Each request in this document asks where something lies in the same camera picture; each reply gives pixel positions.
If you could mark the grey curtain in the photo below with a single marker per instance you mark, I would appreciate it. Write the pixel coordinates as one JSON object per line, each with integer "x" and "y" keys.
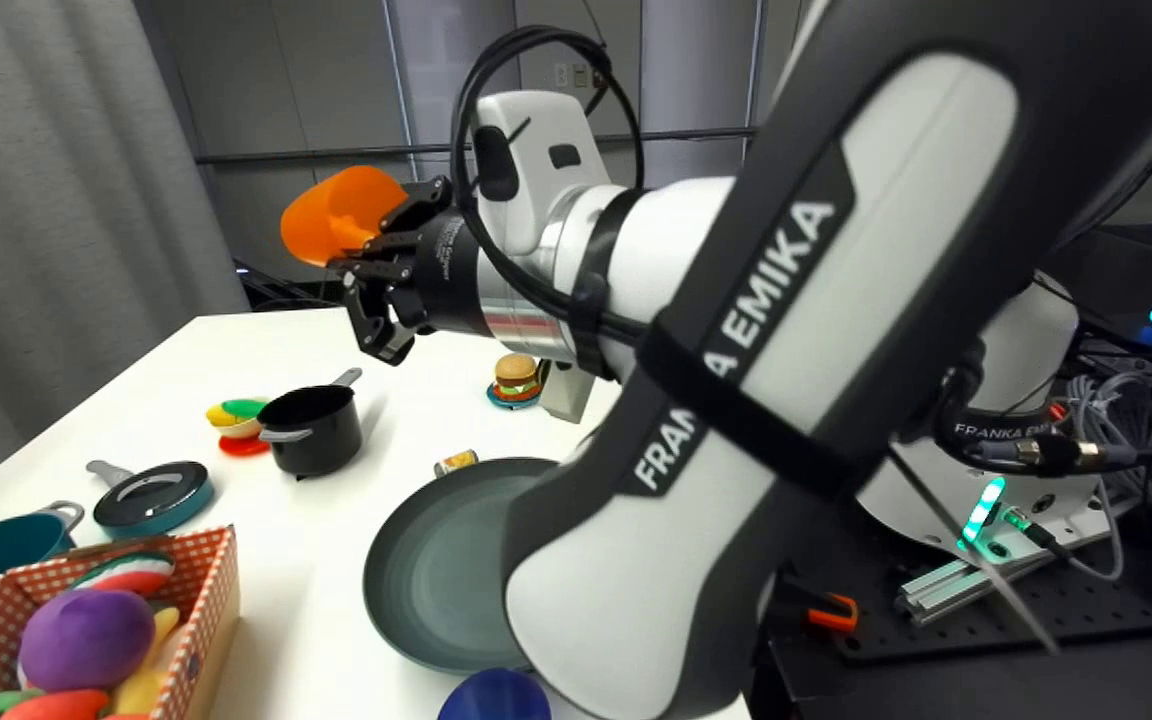
{"x": 41, "y": 200}

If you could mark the green toy disc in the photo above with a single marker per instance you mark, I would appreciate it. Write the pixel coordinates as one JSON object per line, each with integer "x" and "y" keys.
{"x": 247, "y": 407}

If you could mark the yellow toy disc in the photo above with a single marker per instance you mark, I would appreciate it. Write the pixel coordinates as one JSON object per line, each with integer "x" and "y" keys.
{"x": 225, "y": 417}

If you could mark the blue plastic cup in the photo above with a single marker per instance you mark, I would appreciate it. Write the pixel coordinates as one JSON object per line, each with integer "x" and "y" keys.
{"x": 482, "y": 696}

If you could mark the black toy pot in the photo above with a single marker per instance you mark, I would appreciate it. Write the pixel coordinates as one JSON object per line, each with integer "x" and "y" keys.
{"x": 309, "y": 440}

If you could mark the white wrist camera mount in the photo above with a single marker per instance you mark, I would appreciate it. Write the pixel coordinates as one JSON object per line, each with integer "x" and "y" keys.
{"x": 569, "y": 390}

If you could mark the aluminium profile rail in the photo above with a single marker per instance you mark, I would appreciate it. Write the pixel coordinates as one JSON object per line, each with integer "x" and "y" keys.
{"x": 948, "y": 586}

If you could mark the purple plush toy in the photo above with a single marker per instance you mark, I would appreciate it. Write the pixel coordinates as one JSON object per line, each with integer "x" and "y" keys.
{"x": 80, "y": 643}

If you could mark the small yellow toy bottle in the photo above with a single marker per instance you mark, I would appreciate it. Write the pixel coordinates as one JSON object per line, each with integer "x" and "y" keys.
{"x": 458, "y": 461}

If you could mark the teal pan with glass lid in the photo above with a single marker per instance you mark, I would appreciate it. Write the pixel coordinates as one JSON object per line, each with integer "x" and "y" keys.
{"x": 156, "y": 507}

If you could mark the grey round plate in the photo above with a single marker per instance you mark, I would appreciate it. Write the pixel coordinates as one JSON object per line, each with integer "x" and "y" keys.
{"x": 441, "y": 574}

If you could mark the black orange bar clamp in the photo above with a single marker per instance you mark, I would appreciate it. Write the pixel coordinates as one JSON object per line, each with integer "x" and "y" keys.
{"x": 833, "y": 618}

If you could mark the red white green plush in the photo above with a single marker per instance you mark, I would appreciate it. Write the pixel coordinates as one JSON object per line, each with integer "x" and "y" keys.
{"x": 130, "y": 582}

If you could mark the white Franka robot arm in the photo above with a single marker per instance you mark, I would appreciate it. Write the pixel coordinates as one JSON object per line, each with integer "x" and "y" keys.
{"x": 870, "y": 265}

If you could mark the yellow plush toy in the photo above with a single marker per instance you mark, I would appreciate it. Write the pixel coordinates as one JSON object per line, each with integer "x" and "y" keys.
{"x": 151, "y": 680}

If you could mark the toy burger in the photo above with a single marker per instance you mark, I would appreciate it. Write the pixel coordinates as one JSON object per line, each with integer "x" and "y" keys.
{"x": 519, "y": 372}

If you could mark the small teal plate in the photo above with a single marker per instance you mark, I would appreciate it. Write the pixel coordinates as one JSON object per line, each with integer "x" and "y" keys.
{"x": 509, "y": 403}

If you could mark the red orange plush toy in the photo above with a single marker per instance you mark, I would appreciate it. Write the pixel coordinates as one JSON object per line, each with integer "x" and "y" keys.
{"x": 59, "y": 705}

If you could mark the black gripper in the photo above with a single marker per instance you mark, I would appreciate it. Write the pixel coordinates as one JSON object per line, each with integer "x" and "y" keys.
{"x": 441, "y": 275}

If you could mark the red toy disc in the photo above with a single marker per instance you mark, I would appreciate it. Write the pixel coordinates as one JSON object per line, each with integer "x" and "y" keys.
{"x": 247, "y": 447}

